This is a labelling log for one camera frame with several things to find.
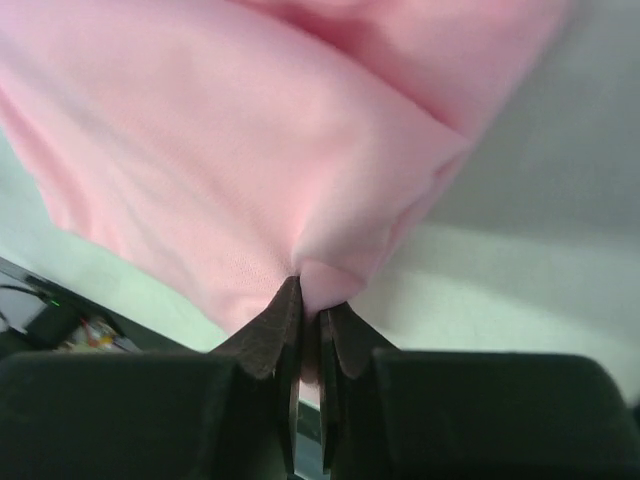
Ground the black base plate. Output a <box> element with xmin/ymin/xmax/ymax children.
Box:
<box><xmin>1</xmin><ymin>259</ymin><xmax>189</xmax><ymax>358</ymax></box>

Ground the pink t shirt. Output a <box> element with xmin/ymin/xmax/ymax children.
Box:
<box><xmin>0</xmin><ymin>0</ymin><xmax>576</xmax><ymax>394</ymax></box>

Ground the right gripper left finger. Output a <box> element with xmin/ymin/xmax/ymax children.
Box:
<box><xmin>1</xmin><ymin>277</ymin><xmax>303</xmax><ymax>479</ymax></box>

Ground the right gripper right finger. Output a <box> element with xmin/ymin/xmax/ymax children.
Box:
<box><xmin>319</xmin><ymin>304</ymin><xmax>639</xmax><ymax>479</ymax></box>

